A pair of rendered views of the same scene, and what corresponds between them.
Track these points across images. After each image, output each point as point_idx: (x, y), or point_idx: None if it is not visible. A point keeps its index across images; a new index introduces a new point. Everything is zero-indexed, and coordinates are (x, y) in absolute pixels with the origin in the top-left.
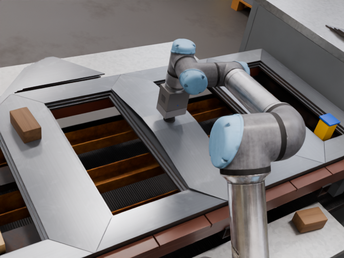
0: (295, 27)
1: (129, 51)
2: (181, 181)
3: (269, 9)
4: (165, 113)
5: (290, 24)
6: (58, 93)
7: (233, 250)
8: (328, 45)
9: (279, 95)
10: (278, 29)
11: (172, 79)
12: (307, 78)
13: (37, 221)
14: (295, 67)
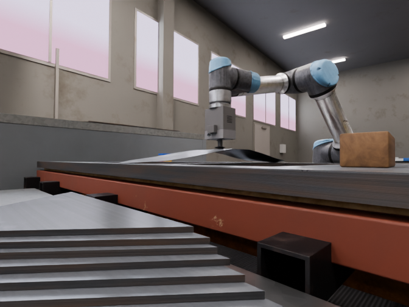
0: (66, 125)
1: None
2: (280, 164)
3: (20, 122)
4: (234, 133)
5: (58, 125)
6: (222, 165)
7: (346, 122)
8: (105, 126)
9: None
10: (44, 136)
11: (230, 93)
12: (98, 161)
13: None
14: (82, 159)
